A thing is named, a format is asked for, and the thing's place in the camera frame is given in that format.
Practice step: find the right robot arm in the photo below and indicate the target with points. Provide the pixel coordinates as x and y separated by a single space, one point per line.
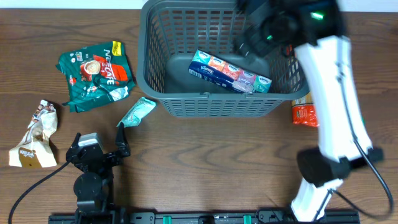
317 33

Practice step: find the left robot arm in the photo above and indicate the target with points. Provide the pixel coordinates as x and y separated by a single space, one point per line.
94 188

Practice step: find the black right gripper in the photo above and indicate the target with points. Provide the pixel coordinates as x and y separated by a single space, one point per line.
249 43

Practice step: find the beige crumpled snack bag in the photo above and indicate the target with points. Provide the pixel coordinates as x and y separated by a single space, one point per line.
34 149

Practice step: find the Kleenex tissue multipack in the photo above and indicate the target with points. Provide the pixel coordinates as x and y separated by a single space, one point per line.
222 73

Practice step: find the mint green wipes packet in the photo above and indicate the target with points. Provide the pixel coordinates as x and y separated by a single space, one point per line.
135 115

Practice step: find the green Nescafe coffee bag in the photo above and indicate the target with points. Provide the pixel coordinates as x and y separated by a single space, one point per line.
96 75

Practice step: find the grey plastic basket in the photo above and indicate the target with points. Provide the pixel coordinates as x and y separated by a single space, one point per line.
170 34

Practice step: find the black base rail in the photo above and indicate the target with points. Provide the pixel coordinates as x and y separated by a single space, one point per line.
122 216

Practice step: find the orange pasta packet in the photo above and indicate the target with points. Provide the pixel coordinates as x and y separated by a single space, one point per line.
303 111

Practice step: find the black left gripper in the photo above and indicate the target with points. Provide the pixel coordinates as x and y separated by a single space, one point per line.
123 147

